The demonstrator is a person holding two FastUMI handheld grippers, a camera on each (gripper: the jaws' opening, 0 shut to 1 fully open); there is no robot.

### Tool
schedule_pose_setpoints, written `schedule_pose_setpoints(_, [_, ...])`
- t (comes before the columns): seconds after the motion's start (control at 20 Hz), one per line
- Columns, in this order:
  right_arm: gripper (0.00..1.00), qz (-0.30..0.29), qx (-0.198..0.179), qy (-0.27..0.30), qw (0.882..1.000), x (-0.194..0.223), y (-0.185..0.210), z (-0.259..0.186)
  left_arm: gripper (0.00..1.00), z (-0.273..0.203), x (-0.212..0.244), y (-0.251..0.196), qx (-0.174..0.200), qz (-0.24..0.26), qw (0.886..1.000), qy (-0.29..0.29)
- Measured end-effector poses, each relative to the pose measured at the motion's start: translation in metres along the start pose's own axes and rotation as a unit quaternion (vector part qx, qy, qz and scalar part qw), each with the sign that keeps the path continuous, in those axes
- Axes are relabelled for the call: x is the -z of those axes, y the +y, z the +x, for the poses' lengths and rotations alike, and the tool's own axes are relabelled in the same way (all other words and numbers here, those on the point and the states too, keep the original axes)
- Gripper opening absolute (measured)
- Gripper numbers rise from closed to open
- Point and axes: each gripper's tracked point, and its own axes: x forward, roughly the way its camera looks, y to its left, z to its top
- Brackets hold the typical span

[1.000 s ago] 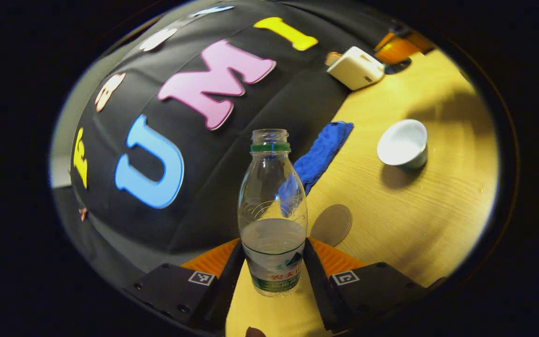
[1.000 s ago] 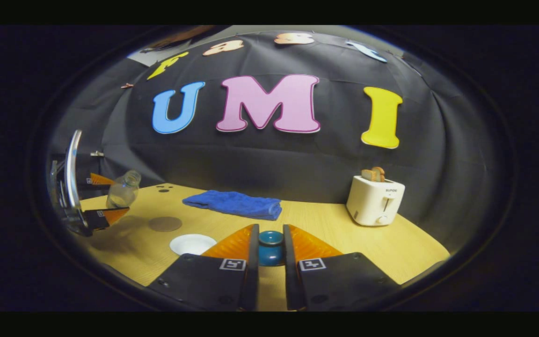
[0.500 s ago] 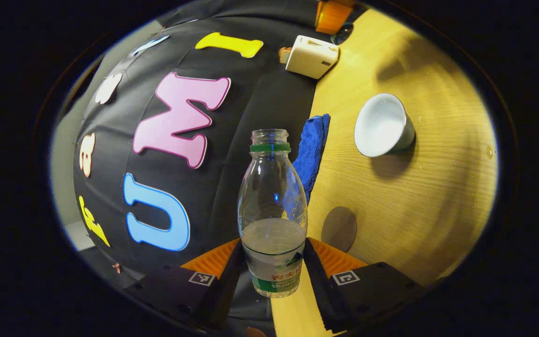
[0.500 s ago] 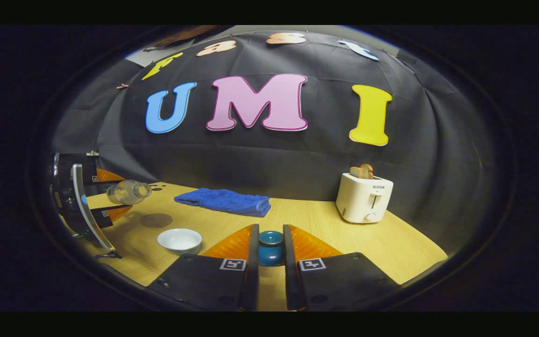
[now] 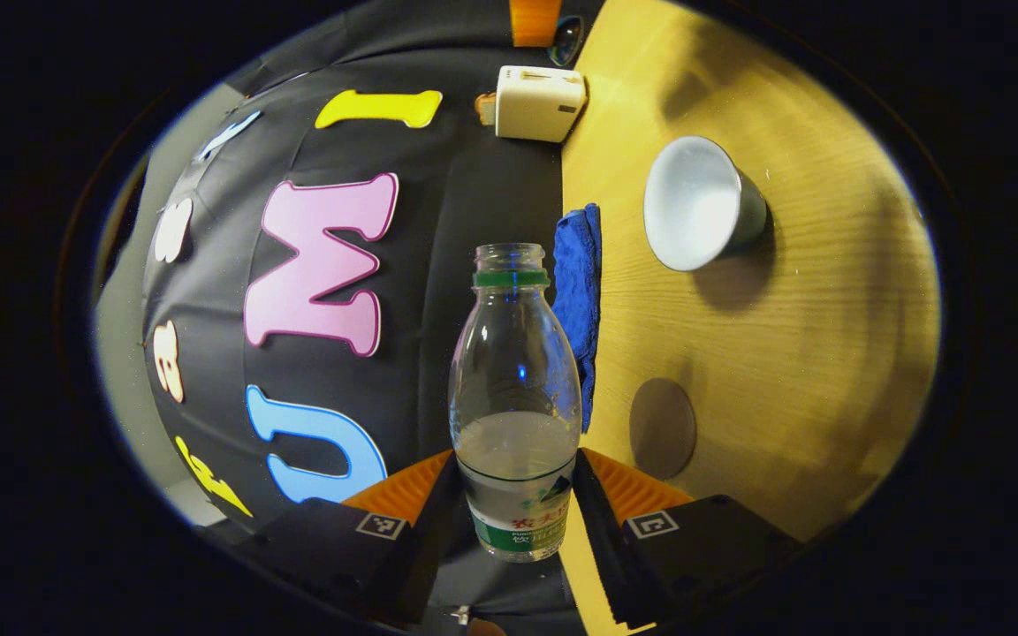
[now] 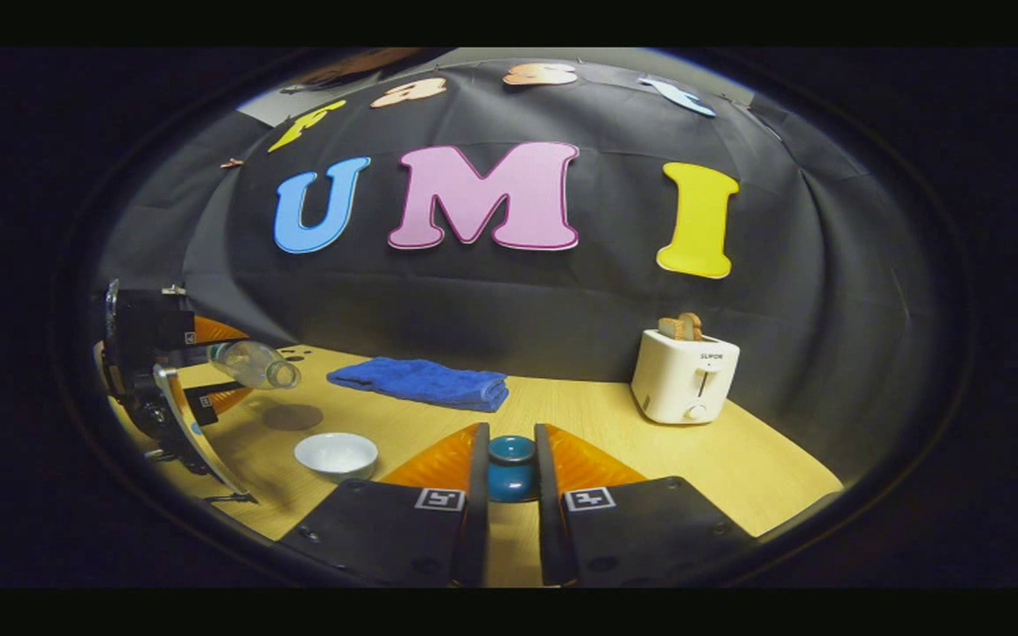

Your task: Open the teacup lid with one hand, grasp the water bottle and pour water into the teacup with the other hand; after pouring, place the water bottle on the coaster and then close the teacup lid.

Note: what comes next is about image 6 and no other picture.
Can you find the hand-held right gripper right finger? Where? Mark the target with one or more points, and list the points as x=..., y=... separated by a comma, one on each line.
x=546, y=512

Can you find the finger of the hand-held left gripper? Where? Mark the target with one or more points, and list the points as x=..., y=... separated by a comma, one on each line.
x=155, y=327
x=208, y=399

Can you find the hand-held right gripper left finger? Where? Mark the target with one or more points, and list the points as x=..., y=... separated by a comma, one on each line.
x=480, y=512

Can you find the clear plastic water bottle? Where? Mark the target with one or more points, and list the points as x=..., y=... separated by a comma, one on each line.
x=253, y=364

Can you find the blue folded towel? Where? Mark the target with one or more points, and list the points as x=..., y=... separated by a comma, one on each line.
x=425, y=382

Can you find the white toaster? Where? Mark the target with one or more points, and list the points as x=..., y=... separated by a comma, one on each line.
x=681, y=380

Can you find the toast slice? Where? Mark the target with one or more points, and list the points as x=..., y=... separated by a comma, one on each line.
x=681, y=327

